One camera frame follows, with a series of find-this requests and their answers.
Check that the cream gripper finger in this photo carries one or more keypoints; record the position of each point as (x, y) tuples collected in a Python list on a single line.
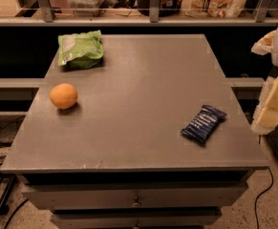
[(264, 45), (265, 117)]

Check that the blue rxbar blueberry wrapper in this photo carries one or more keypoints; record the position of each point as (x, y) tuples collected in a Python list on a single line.
[(204, 123)]

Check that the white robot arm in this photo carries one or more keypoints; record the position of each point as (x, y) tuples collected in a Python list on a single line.
[(274, 52)]

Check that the printed snack bag on shelf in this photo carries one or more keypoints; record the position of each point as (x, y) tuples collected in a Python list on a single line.
[(213, 8)]

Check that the green rice chip bag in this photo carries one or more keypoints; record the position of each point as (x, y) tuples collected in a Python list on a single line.
[(80, 50)]

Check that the grey drawer cabinet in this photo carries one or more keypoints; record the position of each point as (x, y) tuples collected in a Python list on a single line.
[(125, 127)]

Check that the upper drawer with knob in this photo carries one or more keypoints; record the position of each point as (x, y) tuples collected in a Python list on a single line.
[(116, 196)]

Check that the orange fruit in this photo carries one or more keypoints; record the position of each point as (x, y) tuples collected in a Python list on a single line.
[(63, 96)]

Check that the lower drawer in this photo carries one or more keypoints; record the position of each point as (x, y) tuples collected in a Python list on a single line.
[(136, 219)]

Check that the metal shelf rail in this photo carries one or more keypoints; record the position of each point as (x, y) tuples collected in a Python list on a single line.
[(120, 13)]

